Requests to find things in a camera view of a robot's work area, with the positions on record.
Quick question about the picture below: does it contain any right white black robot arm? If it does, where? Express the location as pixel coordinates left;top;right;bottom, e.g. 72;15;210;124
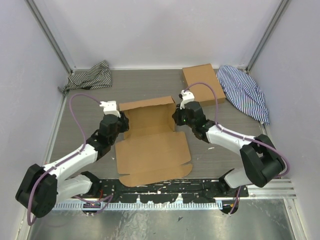
172;90;286;198

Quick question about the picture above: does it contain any purple cable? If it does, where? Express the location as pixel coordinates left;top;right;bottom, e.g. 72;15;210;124
183;82;292;216
26;93;116;226

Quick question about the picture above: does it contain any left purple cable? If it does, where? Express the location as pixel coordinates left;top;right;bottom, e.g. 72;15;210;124
26;93;116;226

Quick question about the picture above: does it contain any white slotted cable duct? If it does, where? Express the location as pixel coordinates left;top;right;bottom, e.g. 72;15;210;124
53;199;223;211

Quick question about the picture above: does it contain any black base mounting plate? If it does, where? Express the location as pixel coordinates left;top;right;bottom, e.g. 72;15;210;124
80;178;237;204

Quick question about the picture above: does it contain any folded brown cardboard box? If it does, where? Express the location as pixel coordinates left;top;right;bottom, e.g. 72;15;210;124
182;63;226;107

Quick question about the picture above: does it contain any blue white striped cloth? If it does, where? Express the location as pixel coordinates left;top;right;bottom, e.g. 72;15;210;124
217;65;270;125

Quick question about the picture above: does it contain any brown cardboard box sheet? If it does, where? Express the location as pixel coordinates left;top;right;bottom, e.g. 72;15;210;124
115;96;193;187

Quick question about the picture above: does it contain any aluminium front rail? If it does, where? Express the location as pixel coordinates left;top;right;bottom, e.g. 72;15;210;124
44;177;296;204

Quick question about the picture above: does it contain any aluminium frame post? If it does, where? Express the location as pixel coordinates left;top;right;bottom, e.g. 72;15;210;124
25;0;73;75
245;0;291;74

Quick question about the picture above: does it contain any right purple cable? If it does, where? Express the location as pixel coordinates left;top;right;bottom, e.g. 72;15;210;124
183;82;292;216

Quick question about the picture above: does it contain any grey striped cloth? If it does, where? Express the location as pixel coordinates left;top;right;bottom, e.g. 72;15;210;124
57;60;112;96

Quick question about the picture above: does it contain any left aluminium frame post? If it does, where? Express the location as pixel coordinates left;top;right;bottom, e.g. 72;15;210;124
25;0;73;75

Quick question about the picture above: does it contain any right aluminium frame post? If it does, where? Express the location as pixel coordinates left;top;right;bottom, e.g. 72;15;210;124
245;0;291;74

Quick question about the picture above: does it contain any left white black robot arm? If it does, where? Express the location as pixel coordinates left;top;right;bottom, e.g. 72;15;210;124
15;101;129;218

